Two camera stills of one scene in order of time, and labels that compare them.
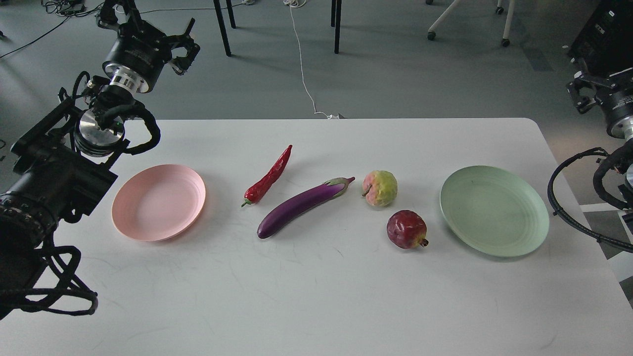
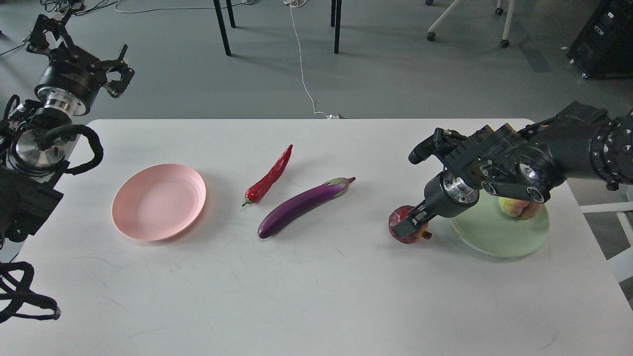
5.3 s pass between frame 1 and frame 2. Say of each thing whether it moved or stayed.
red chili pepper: stayed
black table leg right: stayed
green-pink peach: moved
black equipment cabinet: stayed
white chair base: stayed
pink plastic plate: stayed
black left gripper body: moved
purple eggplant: stayed
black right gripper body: moved
